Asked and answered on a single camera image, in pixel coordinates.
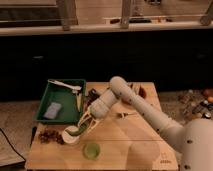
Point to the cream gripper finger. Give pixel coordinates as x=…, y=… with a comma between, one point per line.
x=85, y=119
x=90, y=125

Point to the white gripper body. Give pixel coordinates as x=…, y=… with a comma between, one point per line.
x=92, y=116

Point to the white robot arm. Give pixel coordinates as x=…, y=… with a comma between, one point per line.
x=194, y=140

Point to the green plastic cup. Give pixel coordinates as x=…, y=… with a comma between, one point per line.
x=91, y=150

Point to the white paper cup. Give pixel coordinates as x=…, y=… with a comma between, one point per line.
x=69, y=135

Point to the dark object behind bowl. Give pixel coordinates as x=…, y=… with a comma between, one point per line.
x=93, y=95

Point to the metal fork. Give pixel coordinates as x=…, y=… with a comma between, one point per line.
x=123, y=115

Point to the green plastic tray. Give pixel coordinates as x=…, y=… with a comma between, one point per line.
x=69, y=113

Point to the blue-grey sponge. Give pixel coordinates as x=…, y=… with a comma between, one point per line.
x=52, y=110

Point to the bunch of dark grapes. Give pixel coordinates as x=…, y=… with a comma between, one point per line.
x=49, y=135

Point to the orange plate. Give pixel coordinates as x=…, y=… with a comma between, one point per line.
x=138, y=91

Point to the yellow-handled knife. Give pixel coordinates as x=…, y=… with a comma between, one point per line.
x=78, y=101

